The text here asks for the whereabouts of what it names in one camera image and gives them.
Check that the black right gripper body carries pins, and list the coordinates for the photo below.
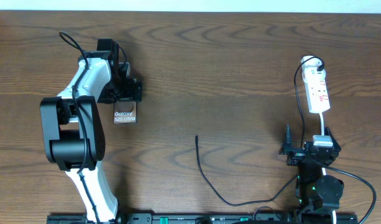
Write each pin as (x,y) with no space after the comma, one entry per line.
(296,156)

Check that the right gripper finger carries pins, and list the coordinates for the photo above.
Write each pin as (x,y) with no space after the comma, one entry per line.
(287,142)
(327,132)

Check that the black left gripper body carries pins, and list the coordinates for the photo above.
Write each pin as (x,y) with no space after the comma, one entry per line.
(121,89)

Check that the Galaxy S25 Ultra smartphone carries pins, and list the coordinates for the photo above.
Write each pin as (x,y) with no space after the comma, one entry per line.
(125,112)

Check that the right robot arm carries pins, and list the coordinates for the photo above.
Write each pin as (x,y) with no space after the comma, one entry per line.
(319,193)

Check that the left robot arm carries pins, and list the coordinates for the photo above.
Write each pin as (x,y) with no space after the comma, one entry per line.
(73,133)

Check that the white power strip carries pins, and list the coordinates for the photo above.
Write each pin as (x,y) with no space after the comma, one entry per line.
(313,75)

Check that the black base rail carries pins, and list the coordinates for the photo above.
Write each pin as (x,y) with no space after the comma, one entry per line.
(147,218)

